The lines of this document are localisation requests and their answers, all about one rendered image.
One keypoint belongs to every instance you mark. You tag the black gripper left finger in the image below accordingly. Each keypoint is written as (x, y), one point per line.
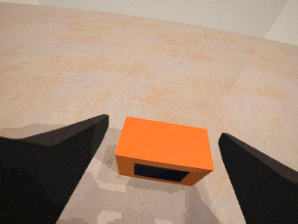
(41, 172)

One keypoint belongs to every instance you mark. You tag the orange block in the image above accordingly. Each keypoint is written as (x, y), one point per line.
(163, 152)

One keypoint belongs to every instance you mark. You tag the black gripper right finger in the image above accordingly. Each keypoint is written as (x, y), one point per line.
(267, 191)

